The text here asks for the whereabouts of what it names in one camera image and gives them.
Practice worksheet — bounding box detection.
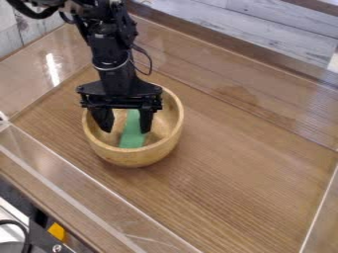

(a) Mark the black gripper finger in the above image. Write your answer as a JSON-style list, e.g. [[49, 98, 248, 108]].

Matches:
[[89, 108, 114, 132], [138, 110, 154, 133]]

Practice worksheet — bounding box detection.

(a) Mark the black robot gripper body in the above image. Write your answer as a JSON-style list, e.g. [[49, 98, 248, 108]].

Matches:
[[74, 62, 164, 113]]

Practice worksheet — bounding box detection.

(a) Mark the green rectangular block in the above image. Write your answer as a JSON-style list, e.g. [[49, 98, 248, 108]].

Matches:
[[118, 110, 145, 149]]

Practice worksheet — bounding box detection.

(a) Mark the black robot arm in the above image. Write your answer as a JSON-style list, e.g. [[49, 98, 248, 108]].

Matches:
[[5, 0, 162, 133]]

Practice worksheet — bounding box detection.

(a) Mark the brown wooden bowl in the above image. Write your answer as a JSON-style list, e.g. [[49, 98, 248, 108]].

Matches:
[[81, 88, 182, 168]]

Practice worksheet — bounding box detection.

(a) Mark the yellow and black device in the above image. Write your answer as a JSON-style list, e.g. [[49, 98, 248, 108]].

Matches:
[[27, 210, 85, 253]]

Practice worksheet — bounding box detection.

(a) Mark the clear acrylic tray wall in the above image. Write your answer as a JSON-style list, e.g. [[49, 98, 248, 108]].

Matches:
[[0, 121, 201, 253]]

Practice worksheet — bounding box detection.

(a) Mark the black cable bottom left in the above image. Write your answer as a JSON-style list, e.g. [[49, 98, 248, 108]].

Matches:
[[0, 218, 30, 253]]

